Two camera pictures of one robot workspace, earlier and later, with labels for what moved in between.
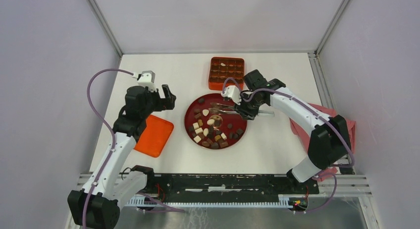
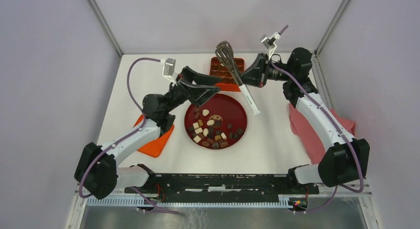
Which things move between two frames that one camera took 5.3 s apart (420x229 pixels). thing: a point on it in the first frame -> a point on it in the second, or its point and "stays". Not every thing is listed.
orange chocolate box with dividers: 221,68 stays
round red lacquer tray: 212,130 stays
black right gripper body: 249,106 -> 276,73
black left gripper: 168,104 -> 201,94
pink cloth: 305,135 stays
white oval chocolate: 210,121 stays
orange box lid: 154,139 stays
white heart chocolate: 205,112 stays
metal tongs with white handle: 222,109 -> 224,51
